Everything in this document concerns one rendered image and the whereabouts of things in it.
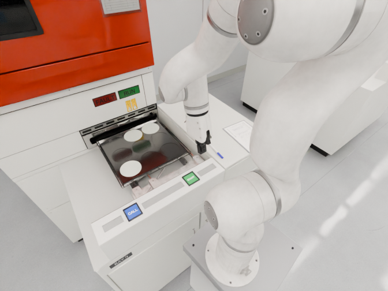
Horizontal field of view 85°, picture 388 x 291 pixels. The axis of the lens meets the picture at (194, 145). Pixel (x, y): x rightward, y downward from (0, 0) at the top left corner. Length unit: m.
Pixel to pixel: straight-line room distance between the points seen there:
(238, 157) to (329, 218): 1.36
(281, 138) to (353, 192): 2.17
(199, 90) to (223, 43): 0.21
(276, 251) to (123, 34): 1.06
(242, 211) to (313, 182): 1.94
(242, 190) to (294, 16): 0.34
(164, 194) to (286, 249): 0.50
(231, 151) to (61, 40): 0.82
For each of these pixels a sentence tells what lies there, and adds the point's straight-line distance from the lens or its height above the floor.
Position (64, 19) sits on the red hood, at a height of 1.47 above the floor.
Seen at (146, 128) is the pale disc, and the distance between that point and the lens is 1.26.
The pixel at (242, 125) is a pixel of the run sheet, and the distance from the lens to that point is 1.17.
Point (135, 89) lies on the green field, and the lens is 1.22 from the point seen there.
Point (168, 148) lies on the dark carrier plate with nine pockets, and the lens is 1.11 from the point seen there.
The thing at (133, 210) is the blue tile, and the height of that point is 0.96.
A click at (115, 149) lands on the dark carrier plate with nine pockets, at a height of 0.90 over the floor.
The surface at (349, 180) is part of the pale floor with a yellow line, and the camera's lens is 2.59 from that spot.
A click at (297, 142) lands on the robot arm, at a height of 1.46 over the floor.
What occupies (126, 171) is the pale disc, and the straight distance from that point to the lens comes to 1.05.
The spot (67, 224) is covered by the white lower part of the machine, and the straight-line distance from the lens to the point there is 1.73.
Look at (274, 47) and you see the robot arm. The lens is 0.24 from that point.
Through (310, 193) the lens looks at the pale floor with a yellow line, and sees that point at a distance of 2.28.
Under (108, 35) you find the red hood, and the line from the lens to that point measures 1.05.
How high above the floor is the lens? 1.67
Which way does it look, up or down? 44 degrees down
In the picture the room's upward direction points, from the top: straight up
